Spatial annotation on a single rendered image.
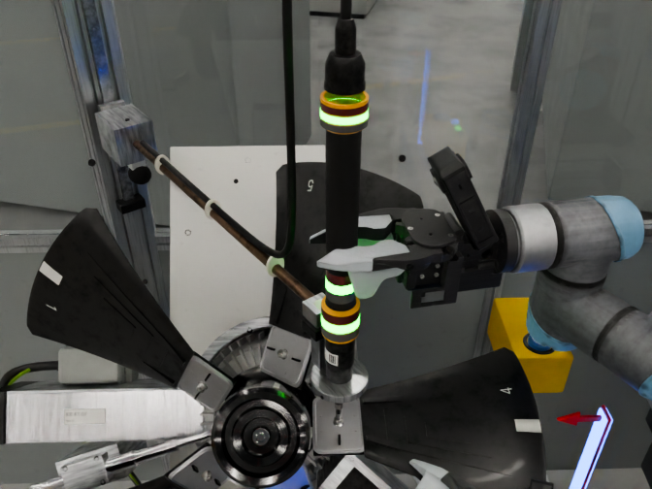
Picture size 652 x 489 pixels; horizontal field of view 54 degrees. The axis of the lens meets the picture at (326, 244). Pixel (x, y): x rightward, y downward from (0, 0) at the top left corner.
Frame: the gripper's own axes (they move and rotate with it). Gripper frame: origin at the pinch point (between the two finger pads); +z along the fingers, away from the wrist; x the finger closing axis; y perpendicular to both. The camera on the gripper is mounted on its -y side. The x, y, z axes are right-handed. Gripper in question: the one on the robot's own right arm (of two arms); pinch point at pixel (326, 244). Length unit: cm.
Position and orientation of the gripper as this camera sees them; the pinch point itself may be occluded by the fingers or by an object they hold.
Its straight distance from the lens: 65.4
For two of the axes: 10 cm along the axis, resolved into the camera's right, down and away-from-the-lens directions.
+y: -0.1, 8.2, 5.7
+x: -2.0, -5.6, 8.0
